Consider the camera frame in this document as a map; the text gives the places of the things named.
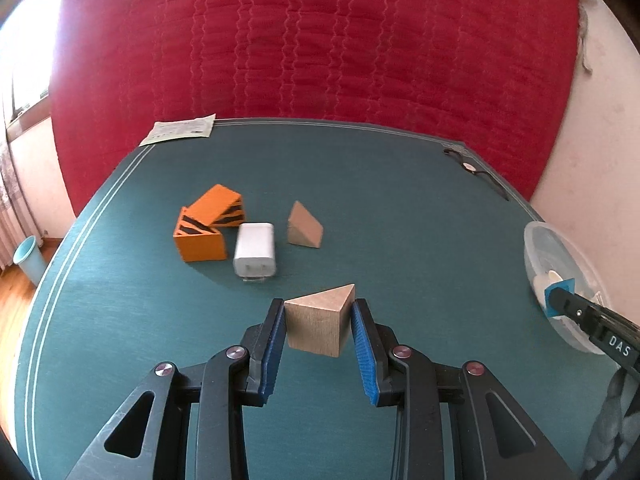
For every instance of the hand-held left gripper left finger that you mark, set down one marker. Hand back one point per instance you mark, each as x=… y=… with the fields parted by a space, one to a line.
x=272 y=350

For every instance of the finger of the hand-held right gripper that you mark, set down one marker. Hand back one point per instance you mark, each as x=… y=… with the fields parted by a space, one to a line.
x=575 y=312
x=551 y=305

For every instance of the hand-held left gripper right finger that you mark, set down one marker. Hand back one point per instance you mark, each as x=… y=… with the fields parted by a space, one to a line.
x=365 y=350

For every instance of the large light wooden prism block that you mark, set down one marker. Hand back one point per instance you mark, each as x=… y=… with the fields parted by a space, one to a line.
x=315 y=325

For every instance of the clear plastic container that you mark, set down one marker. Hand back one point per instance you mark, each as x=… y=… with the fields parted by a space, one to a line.
x=542 y=245

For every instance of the white wall charger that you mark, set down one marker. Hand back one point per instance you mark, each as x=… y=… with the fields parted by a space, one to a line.
x=255 y=247

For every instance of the orange black-striped wedge block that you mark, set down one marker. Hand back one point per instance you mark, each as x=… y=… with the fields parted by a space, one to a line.
x=200 y=247
x=215 y=200

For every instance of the small light wooden prism block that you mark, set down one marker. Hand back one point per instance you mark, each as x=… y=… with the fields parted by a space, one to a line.
x=302 y=225

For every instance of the person's right hand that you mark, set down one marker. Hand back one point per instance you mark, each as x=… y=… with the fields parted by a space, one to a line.
x=617 y=420

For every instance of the white paper leaflet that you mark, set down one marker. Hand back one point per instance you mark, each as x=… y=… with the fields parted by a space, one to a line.
x=180 y=129

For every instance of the teal waste bin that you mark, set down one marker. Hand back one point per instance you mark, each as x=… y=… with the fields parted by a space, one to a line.
x=30 y=260

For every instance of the patterned lace curtain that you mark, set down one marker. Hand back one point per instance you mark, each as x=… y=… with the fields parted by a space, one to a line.
x=7 y=210

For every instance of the red quilted blanket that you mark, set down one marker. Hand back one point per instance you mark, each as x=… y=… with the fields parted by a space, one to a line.
x=320 y=35

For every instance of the window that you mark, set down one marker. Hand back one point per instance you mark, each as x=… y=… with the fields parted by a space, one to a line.
x=25 y=60

